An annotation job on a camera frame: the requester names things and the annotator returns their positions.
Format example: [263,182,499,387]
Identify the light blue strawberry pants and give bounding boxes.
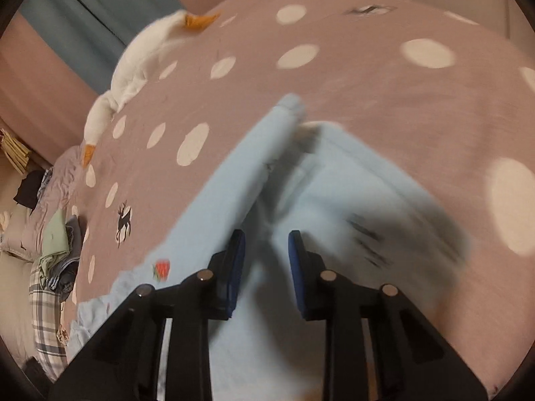
[67,95,470,400]

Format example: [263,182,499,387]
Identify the plaid pillow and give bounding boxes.
[29,265,68,382]

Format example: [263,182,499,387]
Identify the folded dark jeans stack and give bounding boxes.
[41,216,83,302]

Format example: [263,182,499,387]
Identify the folded green garment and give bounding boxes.
[39,208,70,278]

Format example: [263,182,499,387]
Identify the lilac crumpled blanket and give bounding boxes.
[21,146,84,260]

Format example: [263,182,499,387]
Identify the black garment on bed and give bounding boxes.
[14,169,44,210]

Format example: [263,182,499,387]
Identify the yellow tassel hanging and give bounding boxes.
[1,129,31,176]

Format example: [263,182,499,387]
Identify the pink polka dot duvet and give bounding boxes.
[65,0,534,400]

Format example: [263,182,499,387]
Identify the white goose plush toy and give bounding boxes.
[82,10,219,167]

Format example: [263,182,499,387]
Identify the blue curtain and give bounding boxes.
[20,0,183,94]

